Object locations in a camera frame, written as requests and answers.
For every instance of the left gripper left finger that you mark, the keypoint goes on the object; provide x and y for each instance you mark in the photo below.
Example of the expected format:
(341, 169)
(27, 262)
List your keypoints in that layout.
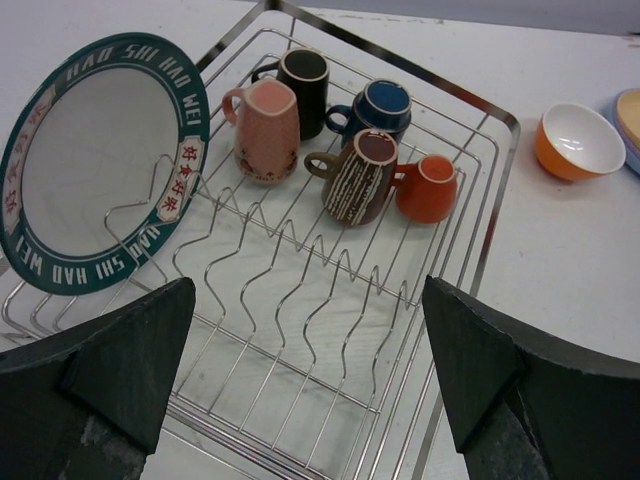
(89, 402)

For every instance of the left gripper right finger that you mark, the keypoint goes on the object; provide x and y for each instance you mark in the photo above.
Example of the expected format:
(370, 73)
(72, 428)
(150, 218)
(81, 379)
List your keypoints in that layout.
(524, 404)

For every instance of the dark green plate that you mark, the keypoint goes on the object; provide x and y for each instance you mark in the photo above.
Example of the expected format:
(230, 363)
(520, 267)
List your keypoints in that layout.
(102, 163)

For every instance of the orange bowl white inside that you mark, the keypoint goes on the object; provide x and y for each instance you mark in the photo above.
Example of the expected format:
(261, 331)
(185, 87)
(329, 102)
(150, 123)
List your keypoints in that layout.
(575, 143)

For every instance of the blue plate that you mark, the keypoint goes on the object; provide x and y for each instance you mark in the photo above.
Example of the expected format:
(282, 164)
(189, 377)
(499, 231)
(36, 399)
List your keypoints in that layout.
(631, 160)

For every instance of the brown striped mug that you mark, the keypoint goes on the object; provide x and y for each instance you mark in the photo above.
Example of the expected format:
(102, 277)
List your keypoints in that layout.
(358, 180)

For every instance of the tan plate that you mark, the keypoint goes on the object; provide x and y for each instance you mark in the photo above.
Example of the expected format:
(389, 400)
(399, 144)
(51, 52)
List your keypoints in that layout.
(627, 110)

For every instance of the pink textured cup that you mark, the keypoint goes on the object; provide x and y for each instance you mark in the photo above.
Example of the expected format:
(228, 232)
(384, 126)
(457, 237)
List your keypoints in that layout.
(267, 137)

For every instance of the blue mug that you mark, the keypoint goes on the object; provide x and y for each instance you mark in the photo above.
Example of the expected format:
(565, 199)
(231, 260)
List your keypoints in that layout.
(383, 105)

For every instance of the black mug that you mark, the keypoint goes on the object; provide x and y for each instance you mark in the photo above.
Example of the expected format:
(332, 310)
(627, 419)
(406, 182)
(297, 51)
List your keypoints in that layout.
(306, 73)

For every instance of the purple plate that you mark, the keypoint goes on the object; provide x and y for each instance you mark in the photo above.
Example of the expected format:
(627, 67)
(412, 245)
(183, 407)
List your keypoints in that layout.
(624, 113)

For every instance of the orange red mug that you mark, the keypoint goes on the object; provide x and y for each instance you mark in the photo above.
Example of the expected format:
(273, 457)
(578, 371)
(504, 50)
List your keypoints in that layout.
(425, 191)

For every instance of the metal wire dish rack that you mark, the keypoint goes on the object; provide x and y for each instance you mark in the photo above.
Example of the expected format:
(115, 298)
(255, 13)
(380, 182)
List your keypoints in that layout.
(307, 356)

